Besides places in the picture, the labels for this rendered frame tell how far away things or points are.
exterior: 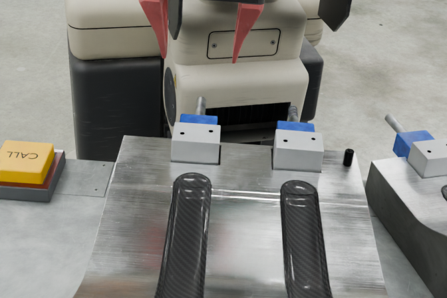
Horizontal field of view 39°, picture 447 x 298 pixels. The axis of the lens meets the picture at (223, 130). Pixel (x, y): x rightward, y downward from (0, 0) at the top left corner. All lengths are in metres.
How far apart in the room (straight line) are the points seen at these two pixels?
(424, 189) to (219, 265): 0.28
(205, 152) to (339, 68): 2.27
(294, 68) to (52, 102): 1.58
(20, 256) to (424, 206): 0.44
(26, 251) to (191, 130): 0.22
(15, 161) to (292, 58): 0.52
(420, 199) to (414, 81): 2.19
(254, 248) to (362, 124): 1.96
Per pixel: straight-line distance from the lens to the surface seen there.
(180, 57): 1.04
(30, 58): 2.88
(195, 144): 0.67
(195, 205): 0.64
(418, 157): 0.78
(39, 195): 0.77
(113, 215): 0.62
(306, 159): 0.68
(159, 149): 0.70
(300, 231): 0.62
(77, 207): 0.77
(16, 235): 0.74
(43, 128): 2.39
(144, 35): 1.29
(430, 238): 0.70
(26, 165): 0.78
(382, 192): 0.77
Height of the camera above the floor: 1.29
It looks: 33 degrees down
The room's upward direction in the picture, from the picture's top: 4 degrees clockwise
